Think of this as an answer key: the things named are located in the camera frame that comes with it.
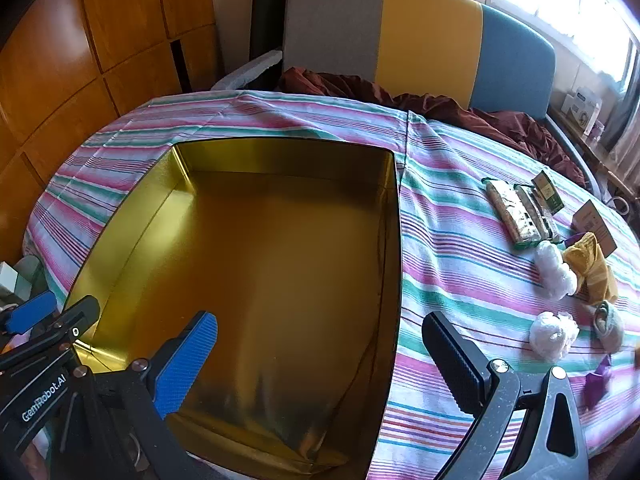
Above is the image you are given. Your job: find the wooden wardrobe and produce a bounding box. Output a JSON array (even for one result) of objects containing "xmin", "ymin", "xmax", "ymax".
[{"xmin": 0, "ymin": 0, "xmax": 223, "ymax": 281}]

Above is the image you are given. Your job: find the purple wrapper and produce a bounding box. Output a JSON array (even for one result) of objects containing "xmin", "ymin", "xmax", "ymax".
[{"xmin": 582, "ymin": 352, "xmax": 616, "ymax": 408}]

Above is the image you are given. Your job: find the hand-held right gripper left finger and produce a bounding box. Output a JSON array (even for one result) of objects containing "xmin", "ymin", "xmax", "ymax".
[{"xmin": 95, "ymin": 311, "xmax": 221, "ymax": 480}]

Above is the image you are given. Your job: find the striped cloth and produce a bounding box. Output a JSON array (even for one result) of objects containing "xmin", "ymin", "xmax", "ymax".
[{"xmin": 22, "ymin": 89, "xmax": 640, "ymax": 480}]

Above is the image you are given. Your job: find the gold tin box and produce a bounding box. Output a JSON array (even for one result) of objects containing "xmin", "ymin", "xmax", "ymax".
[{"xmin": 62, "ymin": 141, "xmax": 407, "ymax": 480}]

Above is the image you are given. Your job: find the cracker packet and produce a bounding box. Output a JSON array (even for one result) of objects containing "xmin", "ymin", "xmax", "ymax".
[
  {"xmin": 514, "ymin": 184, "xmax": 561, "ymax": 248},
  {"xmin": 481, "ymin": 177, "xmax": 538, "ymax": 251}
]

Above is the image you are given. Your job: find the white carton box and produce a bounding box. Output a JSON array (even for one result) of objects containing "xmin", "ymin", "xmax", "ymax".
[{"xmin": 560, "ymin": 87, "xmax": 603, "ymax": 128}]

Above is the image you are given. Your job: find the beige printed box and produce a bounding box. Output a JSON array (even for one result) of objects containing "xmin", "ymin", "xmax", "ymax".
[{"xmin": 571, "ymin": 199, "xmax": 618, "ymax": 256}]

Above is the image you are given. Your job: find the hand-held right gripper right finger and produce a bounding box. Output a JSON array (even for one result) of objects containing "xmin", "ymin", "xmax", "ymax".
[{"xmin": 421, "ymin": 311, "xmax": 591, "ymax": 480}]

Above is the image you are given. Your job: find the small green box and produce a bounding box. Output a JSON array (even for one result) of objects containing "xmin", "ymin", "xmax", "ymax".
[{"xmin": 530, "ymin": 171, "xmax": 565, "ymax": 211}]

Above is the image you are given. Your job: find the pale green box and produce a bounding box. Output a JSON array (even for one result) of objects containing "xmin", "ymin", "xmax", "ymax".
[{"xmin": 0, "ymin": 255, "xmax": 51, "ymax": 311}]

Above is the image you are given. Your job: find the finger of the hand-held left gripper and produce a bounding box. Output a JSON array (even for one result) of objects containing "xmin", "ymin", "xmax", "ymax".
[
  {"xmin": 0, "ymin": 296, "xmax": 101, "ymax": 376},
  {"xmin": 0, "ymin": 291, "xmax": 57, "ymax": 335}
]

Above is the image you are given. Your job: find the black rolled mat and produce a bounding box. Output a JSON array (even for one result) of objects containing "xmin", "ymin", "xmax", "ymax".
[{"xmin": 248, "ymin": 0, "xmax": 293, "ymax": 63}]

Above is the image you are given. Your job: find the wooden desk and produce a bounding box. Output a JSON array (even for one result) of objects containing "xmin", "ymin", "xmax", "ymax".
[{"xmin": 547, "ymin": 105, "xmax": 640, "ymax": 201}]

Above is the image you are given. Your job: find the white plastic wad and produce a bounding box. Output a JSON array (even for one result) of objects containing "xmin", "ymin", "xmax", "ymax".
[
  {"xmin": 535, "ymin": 240, "xmax": 578, "ymax": 301},
  {"xmin": 529, "ymin": 311, "xmax": 581, "ymax": 362}
]

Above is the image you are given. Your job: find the maroon blanket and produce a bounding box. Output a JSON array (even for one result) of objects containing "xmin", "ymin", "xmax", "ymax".
[{"xmin": 274, "ymin": 66, "xmax": 586, "ymax": 188}]

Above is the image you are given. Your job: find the grey sock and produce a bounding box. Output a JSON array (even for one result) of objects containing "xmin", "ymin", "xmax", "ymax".
[{"xmin": 592, "ymin": 300, "xmax": 626, "ymax": 353}]

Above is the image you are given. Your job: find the grey yellow blue sofa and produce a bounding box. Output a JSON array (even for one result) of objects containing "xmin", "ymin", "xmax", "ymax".
[{"xmin": 210, "ymin": 0, "xmax": 601, "ymax": 196}]

